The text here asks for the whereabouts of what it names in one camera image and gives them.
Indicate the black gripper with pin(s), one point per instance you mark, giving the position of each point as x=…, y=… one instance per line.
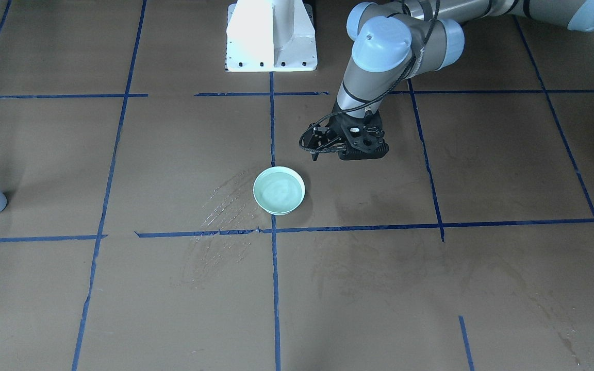
x=326, y=140

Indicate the mint green bowl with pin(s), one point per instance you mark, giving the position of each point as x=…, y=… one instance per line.
x=279, y=190

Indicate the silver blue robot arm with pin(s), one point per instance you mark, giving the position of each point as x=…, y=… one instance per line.
x=398, y=40

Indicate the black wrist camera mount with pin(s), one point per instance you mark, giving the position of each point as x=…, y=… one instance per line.
x=318, y=140

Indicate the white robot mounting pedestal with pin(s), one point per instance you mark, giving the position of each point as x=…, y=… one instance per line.
x=268, y=36

